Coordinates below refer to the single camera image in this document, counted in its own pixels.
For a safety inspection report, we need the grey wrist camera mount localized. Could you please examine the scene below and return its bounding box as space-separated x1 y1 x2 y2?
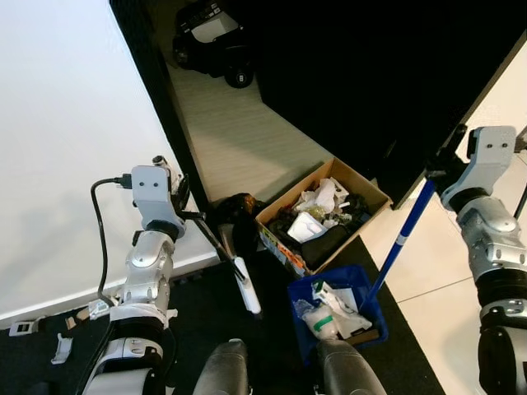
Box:
130 156 178 235
441 125 518 211

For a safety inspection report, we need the grey right robot leg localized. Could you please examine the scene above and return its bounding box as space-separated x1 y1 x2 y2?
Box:
317 337 388 395

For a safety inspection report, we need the brown cardboard strip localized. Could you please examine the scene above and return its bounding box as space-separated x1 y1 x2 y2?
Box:
346 328 381 345

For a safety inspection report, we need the blue dustpan with handle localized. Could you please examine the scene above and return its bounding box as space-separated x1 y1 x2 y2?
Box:
287 177 437 365

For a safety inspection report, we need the crumpled white paper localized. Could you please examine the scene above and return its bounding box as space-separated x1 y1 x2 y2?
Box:
292 177 351 244

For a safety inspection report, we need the cardboard box with rubbish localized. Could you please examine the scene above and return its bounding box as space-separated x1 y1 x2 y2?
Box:
255 158 392 277

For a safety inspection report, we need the clear bubble wrap bag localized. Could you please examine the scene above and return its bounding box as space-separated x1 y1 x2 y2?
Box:
301 300 343 340

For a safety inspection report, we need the grey plastic buckle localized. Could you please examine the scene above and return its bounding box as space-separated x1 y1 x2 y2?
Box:
8 318 40 337

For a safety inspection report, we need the grey robot leg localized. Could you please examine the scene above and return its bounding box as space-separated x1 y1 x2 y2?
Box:
192 339 250 395
317 337 388 395

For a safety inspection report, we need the grey left robot leg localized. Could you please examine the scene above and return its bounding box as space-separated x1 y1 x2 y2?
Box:
192 339 250 395

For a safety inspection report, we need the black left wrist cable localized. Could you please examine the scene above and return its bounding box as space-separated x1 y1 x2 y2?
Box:
89 174 137 309

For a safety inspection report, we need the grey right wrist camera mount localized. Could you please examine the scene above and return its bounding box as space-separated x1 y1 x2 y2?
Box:
441 125 518 211

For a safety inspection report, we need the white baseboard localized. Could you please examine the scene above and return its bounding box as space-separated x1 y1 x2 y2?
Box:
0 251 219 330

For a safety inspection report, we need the white printed plastic pouch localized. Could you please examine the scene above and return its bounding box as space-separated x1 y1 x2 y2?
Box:
313 280 371 334

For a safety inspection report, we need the tape-wrapped hand broom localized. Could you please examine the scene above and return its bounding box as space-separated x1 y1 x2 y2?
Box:
194 212 263 316

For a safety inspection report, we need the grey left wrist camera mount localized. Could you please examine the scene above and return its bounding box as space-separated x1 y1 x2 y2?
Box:
130 156 178 235

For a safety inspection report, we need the black wheeled machine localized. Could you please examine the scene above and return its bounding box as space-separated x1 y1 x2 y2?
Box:
171 0 256 90

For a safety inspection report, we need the black door frame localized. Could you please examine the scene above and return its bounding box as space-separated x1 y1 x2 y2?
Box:
110 0 217 235

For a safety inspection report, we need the black door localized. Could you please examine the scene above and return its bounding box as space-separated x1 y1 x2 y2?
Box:
239 0 527 211

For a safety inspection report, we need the black floor mat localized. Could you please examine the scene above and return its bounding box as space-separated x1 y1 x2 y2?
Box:
0 235 450 395

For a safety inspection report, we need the clear plastic case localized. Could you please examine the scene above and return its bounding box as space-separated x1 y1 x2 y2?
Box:
51 333 75 365

